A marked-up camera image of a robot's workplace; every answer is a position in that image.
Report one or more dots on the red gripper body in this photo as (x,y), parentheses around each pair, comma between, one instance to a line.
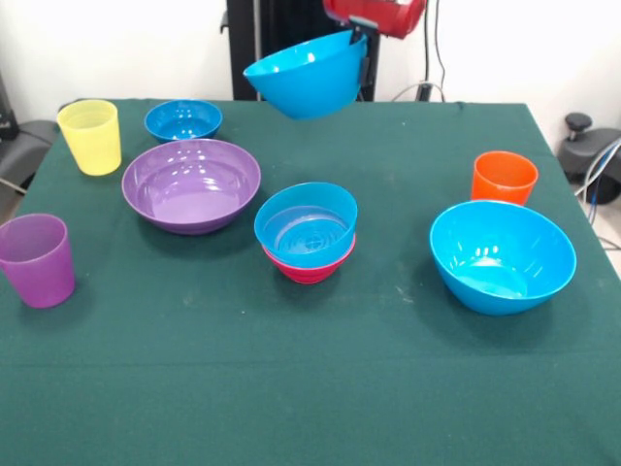
(388,14)

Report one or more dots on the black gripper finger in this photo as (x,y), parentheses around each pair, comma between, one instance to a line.
(365,70)
(358,35)

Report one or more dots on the large blue bowl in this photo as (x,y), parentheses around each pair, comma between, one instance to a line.
(502,262)
(310,82)

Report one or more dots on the translucent light blue bowl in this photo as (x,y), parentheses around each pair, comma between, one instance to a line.
(296,233)

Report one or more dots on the small dark blue bowl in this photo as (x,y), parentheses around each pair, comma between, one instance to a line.
(183,121)

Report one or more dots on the wide purple bowl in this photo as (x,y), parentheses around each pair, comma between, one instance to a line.
(191,189)

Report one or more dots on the small red bowl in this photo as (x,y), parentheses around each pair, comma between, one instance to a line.
(305,274)

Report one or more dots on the black power plug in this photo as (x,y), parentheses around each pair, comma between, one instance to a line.
(425,91)

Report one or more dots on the orange cup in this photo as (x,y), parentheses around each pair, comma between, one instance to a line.
(504,182)

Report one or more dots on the dark grey chair base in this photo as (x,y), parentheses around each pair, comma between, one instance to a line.
(587,155)

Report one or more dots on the yellow cup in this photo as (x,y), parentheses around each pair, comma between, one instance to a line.
(92,141)

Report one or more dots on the dark green tablecloth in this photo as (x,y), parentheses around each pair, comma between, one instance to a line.
(301,369)

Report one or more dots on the grey padded chair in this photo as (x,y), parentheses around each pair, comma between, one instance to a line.
(22,145)

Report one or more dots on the purple cup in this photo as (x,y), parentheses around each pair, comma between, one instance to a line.
(39,267)

